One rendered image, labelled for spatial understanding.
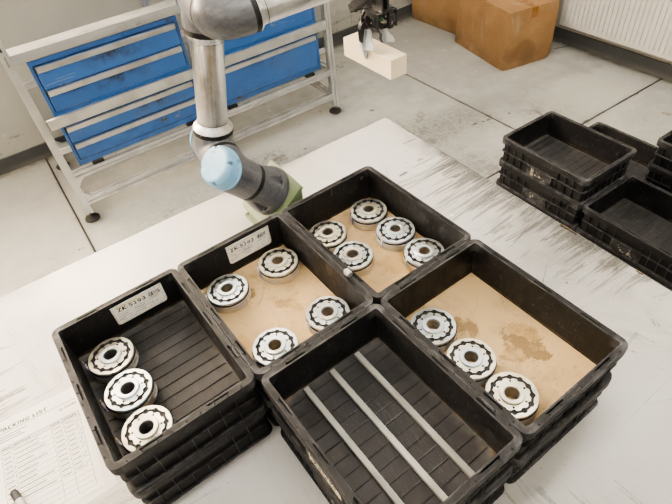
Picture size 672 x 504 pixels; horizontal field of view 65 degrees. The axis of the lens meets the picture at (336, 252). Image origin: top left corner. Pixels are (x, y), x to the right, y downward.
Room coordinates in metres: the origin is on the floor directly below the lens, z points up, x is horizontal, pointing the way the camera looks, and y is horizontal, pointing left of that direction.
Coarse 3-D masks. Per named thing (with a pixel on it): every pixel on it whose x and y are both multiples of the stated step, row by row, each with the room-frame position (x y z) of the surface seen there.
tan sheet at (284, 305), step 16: (240, 272) 0.96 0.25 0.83; (256, 272) 0.95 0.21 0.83; (304, 272) 0.93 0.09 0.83; (256, 288) 0.90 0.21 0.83; (272, 288) 0.89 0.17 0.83; (288, 288) 0.88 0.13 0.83; (304, 288) 0.88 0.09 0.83; (320, 288) 0.87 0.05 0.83; (256, 304) 0.84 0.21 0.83; (272, 304) 0.84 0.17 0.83; (288, 304) 0.83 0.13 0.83; (304, 304) 0.82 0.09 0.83; (224, 320) 0.81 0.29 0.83; (240, 320) 0.80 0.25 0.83; (256, 320) 0.79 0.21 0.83; (272, 320) 0.79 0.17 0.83; (288, 320) 0.78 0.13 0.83; (304, 320) 0.78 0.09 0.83; (240, 336) 0.75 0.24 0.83; (256, 336) 0.75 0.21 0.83; (304, 336) 0.73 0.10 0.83
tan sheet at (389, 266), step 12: (336, 216) 1.13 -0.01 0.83; (348, 216) 1.13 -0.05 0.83; (348, 228) 1.08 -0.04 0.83; (348, 240) 1.03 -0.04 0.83; (360, 240) 1.02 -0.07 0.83; (372, 240) 1.02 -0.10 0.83; (384, 252) 0.97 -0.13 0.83; (396, 252) 0.96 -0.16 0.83; (384, 264) 0.92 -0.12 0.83; (396, 264) 0.92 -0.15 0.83; (372, 276) 0.89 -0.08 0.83; (384, 276) 0.88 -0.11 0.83; (396, 276) 0.88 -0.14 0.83; (384, 288) 0.84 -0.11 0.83
